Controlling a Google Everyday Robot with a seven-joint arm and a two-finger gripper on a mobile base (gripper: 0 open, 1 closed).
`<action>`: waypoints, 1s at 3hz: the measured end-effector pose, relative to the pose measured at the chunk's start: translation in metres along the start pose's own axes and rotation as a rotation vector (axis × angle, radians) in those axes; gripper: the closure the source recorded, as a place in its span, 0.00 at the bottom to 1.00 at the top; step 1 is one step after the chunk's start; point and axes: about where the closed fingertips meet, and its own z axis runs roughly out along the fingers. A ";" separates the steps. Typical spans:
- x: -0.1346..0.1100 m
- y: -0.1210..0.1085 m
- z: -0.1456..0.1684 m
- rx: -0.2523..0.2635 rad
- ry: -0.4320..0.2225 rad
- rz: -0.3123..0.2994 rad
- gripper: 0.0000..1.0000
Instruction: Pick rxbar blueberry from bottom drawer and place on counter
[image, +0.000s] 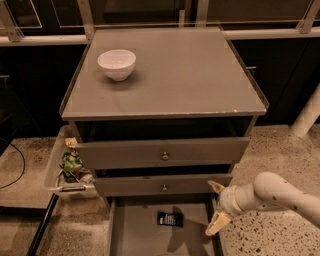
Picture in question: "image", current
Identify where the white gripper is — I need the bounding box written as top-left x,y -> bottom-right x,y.
205,180 -> 244,236

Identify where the dark blue rxbar wrapper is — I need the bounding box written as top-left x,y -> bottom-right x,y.
157,212 -> 184,227

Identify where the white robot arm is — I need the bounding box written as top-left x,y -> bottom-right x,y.
205,172 -> 320,236

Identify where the brass middle drawer knob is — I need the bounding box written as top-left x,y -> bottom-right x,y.
162,184 -> 168,192

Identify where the brass drawer knob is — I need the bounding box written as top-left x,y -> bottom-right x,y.
162,184 -> 168,192
161,152 -> 169,161

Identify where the brass top drawer knob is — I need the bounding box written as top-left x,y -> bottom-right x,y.
161,152 -> 169,161

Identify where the grey bottom drawer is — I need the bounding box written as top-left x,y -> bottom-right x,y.
107,194 -> 225,256

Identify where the grey drawer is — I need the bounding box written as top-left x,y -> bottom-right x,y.
94,174 -> 232,197
107,194 -> 225,256
76,137 -> 249,169

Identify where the grey drawer cabinet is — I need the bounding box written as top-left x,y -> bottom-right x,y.
60,27 -> 268,182

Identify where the grey middle drawer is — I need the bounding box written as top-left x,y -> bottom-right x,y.
94,174 -> 232,197

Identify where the grey top drawer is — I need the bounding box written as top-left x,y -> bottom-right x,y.
76,137 -> 249,169

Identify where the clear plastic bin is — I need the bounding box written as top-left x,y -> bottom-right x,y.
44,125 -> 98,200

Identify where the green snack bag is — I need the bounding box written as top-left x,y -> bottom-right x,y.
62,152 -> 83,172

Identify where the tan snack packet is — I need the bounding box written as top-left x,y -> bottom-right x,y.
65,138 -> 77,149

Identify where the white ceramic bowl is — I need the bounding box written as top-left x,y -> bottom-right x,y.
97,49 -> 136,81

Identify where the white metal railing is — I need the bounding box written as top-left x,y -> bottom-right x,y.
0,0 -> 320,48

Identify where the black floor rail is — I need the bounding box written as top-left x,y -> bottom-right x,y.
26,194 -> 59,256

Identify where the black floor cable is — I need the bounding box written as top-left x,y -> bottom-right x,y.
0,142 -> 27,190

